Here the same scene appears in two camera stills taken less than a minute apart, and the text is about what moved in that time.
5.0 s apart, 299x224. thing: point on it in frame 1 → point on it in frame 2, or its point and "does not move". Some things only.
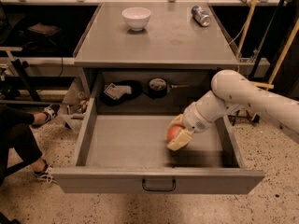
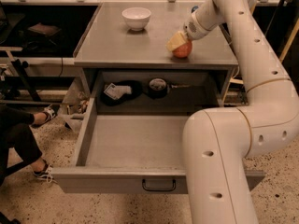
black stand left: (21, 67) does not move
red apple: (172, 133) → (184, 50)
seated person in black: (19, 146) does not move
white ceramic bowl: (136, 17) does not move
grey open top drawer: (129, 155) does not move
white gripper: (193, 119) → (193, 29)
